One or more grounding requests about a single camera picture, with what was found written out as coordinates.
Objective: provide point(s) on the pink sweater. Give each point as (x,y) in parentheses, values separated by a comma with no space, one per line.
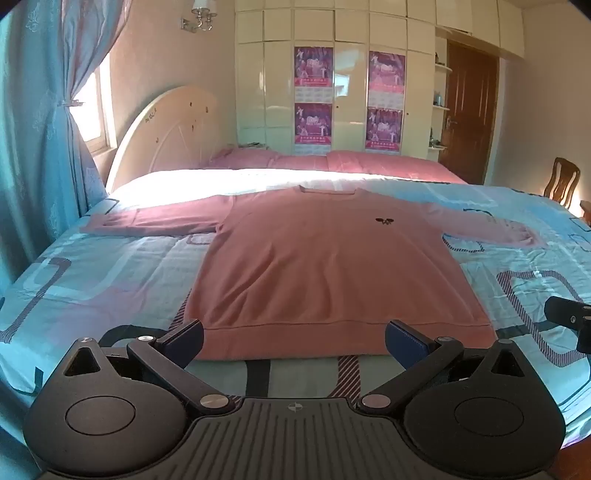
(323,258)

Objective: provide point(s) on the cream wardrobe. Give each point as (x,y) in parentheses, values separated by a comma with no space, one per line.
(351,27)

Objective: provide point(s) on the brown wooden door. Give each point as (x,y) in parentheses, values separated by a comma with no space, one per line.
(468,115)

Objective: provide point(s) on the purple wall poster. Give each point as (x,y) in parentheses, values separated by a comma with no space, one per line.
(387,74)
(384,129)
(314,127)
(314,69)

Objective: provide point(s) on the metal curtain tieback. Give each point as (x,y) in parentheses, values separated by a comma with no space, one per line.
(69,104)

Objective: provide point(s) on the wall lamp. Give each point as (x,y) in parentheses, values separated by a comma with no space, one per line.
(199,16)

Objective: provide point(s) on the cream headboard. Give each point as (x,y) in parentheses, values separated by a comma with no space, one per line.
(171,129)

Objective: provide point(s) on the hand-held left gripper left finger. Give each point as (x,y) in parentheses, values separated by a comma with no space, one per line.
(185,342)

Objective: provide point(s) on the window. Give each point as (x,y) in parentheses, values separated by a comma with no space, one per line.
(92,124)

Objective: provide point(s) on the pink pillow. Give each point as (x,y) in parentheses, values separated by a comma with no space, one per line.
(240,158)

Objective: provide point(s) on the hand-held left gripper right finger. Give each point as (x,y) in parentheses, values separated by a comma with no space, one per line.
(405,344)

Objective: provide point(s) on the wooden nightstand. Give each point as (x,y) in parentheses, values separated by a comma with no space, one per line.
(586,212)

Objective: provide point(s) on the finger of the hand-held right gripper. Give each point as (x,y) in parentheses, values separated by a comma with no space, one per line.
(561,311)

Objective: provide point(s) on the cream corner shelves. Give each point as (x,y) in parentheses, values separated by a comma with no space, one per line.
(441,108)

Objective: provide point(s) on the wooden chair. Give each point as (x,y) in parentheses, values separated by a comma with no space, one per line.
(561,180)

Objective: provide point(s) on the blue patterned bedspread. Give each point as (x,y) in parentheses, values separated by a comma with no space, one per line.
(115,277)

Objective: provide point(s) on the blue curtain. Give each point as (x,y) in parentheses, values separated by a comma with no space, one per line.
(32,138)

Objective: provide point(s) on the pink pillows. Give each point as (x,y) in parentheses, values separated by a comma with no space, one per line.
(369,166)

